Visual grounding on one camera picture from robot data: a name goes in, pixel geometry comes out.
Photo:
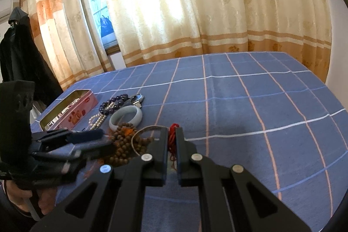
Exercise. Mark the silver metal ornament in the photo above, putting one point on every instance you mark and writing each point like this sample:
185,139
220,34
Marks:
135,100

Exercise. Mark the pink metal tin box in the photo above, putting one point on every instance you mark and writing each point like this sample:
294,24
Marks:
78,111

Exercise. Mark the pale jade bangle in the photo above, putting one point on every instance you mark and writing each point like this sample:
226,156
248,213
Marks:
136,119

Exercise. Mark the blue plaid bed sheet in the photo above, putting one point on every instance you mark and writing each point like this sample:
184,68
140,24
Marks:
244,117

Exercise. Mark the person's left hand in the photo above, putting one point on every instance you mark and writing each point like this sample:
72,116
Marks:
45,199

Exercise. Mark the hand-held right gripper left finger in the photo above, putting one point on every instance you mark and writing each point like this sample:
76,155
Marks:
165,146

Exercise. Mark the thin silver bangle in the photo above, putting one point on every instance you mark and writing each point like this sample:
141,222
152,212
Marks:
135,137

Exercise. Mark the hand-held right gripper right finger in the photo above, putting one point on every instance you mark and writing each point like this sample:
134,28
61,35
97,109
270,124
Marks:
179,146

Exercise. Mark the white air conditioner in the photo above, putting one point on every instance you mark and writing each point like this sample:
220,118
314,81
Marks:
5,11

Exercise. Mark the black hooded coat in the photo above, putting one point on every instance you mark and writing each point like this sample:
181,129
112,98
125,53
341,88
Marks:
19,58

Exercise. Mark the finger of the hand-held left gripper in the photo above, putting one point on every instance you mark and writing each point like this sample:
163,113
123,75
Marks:
98,150
87,135

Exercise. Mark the laundry outside window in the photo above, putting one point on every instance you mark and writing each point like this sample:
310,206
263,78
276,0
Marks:
106,26

